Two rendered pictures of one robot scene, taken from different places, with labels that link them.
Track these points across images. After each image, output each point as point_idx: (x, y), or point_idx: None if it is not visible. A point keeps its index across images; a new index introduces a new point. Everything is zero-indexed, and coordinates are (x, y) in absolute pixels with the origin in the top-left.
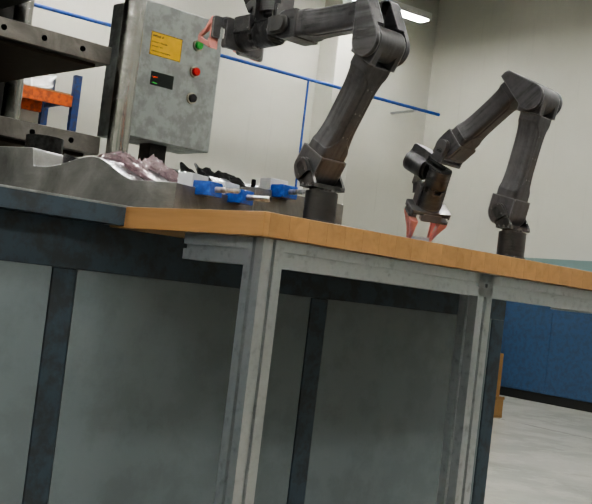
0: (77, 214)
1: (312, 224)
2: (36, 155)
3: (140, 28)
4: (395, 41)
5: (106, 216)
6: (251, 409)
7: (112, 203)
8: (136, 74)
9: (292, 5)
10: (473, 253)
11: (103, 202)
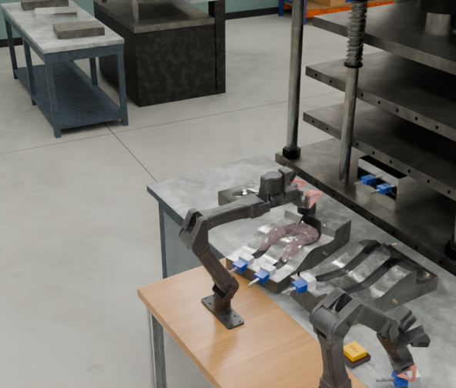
0: (213, 252)
1: (149, 303)
2: (286, 213)
3: None
4: (186, 241)
5: (220, 257)
6: (151, 354)
7: (221, 253)
8: None
9: (265, 190)
10: (206, 370)
11: (219, 251)
